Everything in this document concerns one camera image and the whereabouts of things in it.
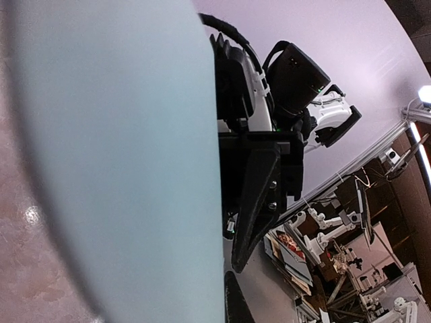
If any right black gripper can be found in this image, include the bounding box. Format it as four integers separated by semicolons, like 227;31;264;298
218;40;329;273

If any teal paper envelope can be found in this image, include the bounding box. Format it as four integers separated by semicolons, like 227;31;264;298
5;1;225;322

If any black camera cable loop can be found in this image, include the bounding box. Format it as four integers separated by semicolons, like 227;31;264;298
198;12;270;102

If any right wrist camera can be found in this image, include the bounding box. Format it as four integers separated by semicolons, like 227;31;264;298
209;34;254;120

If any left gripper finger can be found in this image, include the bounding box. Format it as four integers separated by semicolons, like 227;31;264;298
224;271;255;323

